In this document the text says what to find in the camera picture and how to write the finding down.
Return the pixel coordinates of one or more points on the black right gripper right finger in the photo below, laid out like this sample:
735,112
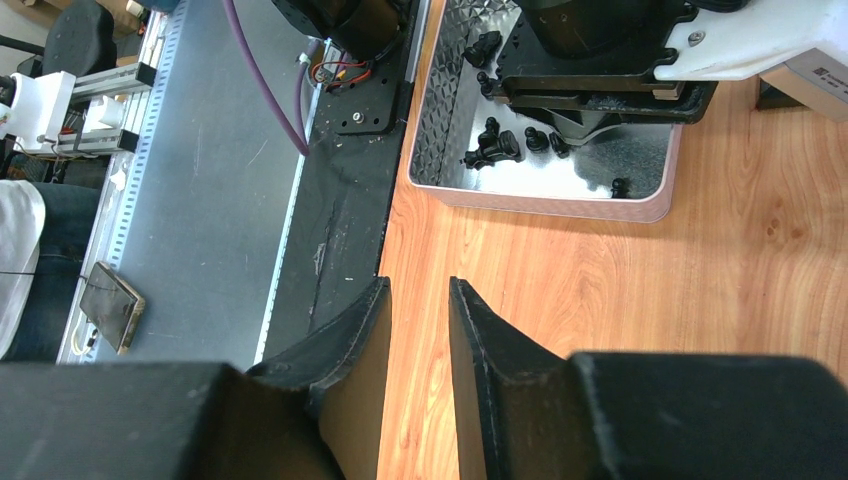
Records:
522,412

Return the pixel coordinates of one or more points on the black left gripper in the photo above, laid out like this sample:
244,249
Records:
584,67

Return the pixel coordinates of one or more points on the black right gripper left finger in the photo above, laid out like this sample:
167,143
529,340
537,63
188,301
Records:
313,411

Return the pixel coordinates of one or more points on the black chess piece in tray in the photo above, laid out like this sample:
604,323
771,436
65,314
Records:
494,145
559,147
483,50

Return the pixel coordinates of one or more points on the black pawn in tray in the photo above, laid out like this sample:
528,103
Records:
620,188

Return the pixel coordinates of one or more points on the silver metal tray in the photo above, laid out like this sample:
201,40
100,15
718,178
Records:
452,115

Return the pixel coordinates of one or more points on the smartphone on bench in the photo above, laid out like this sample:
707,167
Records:
113,306

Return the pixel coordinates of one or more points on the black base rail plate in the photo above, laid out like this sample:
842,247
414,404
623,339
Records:
335,233

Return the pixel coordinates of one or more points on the aluminium frame rail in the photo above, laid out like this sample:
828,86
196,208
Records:
70,110

